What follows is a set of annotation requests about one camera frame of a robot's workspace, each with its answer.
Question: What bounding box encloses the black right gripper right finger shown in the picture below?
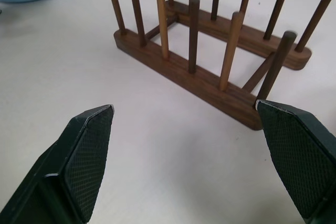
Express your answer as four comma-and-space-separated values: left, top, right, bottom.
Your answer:
256, 99, 336, 224

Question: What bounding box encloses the wooden dish rack with pegs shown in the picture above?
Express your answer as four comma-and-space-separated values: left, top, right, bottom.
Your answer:
103, 0, 336, 131

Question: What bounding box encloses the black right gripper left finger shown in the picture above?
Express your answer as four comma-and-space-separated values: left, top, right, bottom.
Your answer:
0, 104, 115, 224

